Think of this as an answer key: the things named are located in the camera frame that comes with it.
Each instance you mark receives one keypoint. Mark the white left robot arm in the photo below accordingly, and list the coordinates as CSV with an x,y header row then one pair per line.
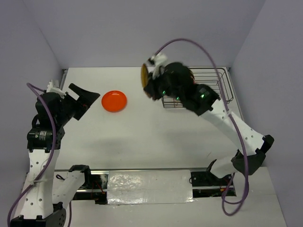
x,y
38,205

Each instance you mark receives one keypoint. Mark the orange plate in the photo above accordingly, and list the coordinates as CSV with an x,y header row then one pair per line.
x,y
114,101

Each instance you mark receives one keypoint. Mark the silver tape covered panel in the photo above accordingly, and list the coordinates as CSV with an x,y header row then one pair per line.
x,y
149,187

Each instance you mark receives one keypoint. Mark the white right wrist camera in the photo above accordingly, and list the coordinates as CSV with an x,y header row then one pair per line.
x,y
157,61

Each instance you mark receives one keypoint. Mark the yellow patterned dark plate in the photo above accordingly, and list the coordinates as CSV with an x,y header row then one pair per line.
x,y
144,75

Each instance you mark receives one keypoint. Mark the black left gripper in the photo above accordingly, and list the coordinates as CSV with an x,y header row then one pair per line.
x,y
86,97

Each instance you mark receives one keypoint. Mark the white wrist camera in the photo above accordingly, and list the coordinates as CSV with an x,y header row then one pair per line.
x,y
157,61
53,86

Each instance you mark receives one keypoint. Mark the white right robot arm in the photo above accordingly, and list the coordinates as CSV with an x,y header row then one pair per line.
x,y
251,145

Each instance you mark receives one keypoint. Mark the grey wire dish rack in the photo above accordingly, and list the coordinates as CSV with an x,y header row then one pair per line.
x,y
201,100

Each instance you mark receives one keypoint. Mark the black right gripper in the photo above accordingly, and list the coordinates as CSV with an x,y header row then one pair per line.
x,y
151,88

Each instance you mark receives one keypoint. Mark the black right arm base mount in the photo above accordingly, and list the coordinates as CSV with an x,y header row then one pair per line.
x,y
203,178

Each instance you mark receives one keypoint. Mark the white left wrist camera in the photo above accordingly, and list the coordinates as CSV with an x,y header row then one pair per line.
x,y
53,86

